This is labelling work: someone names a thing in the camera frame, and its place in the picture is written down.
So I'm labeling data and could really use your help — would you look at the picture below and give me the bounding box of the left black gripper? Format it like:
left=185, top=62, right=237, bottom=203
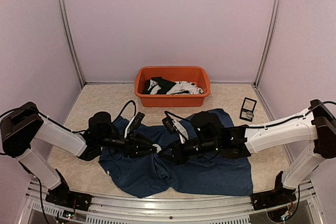
left=98, top=131, right=157, bottom=158

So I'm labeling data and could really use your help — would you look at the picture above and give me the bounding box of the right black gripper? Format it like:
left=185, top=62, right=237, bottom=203
left=157, top=138, right=219, bottom=166

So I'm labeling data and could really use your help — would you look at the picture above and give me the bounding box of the dark blue t-shirt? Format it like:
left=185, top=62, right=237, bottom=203
left=98, top=108, right=255, bottom=199

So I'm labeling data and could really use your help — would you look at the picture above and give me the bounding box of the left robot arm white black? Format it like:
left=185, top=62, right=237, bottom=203
left=1, top=102, right=161, bottom=206

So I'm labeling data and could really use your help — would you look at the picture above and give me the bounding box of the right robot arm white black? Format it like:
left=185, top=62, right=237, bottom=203
left=158, top=100, right=335, bottom=205

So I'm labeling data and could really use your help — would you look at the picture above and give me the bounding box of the black and white garment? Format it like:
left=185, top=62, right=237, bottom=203
left=142, top=77, right=204, bottom=95

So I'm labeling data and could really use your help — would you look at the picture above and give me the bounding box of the orange plastic tub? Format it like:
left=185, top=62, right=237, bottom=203
left=134, top=66, right=211, bottom=107

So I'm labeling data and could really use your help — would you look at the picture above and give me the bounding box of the black square display box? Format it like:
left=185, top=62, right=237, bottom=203
left=239, top=97, right=257, bottom=122

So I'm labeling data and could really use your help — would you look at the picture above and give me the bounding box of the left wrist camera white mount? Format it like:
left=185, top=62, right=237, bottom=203
left=124, top=112, right=145, bottom=138

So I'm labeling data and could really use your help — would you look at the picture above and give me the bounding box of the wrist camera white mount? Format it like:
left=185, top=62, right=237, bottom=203
left=124, top=112, right=145, bottom=138
left=162, top=116, right=189, bottom=144

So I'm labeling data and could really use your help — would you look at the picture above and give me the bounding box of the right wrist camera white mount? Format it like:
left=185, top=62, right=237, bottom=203
left=162, top=116, right=189, bottom=144

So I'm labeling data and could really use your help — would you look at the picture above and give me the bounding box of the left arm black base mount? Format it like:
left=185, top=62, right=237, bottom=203
left=46, top=191, right=92, bottom=211

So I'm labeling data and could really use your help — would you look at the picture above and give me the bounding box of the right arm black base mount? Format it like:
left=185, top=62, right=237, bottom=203
left=250, top=190, right=297, bottom=210

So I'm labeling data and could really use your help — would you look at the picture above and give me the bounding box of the left aluminium corner post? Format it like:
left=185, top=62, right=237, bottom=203
left=57, top=0, right=86, bottom=88

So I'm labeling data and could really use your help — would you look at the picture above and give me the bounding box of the aluminium corner post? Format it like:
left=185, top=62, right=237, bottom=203
left=254, top=0, right=281, bottom=89
left=57, top=0, right=86, bottom=88

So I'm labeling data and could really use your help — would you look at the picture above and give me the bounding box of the right aluminium corner post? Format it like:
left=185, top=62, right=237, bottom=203
left=254, top=0, right=281, bottom=89

